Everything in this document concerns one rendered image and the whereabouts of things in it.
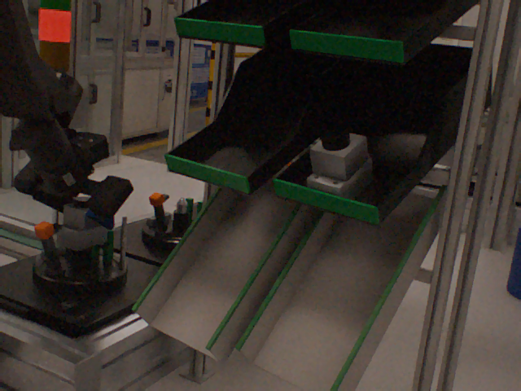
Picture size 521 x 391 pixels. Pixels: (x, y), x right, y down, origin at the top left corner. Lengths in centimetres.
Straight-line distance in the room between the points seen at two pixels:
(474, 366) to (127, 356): 58
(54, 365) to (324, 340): 33
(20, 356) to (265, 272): 34
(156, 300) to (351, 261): 25
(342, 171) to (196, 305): 28
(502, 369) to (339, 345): 49
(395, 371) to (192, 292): 40
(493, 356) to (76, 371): 72
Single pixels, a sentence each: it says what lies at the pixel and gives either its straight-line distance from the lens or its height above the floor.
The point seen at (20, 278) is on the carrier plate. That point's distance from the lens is 105.
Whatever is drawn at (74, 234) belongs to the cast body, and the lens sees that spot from 99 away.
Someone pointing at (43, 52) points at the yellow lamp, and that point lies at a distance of 118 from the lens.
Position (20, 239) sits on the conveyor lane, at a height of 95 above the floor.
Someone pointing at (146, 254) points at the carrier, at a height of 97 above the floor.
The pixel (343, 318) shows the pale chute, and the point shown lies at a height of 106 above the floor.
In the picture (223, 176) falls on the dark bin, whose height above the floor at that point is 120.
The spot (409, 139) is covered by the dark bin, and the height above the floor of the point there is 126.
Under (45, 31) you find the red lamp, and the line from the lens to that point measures 117.
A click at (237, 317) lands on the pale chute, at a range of 77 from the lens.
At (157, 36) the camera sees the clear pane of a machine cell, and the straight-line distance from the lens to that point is 750.
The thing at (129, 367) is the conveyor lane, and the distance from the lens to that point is 93.
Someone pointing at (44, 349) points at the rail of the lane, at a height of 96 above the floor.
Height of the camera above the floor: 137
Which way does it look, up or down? 14 degrees down
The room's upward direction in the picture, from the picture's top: 6 degrees clockwise
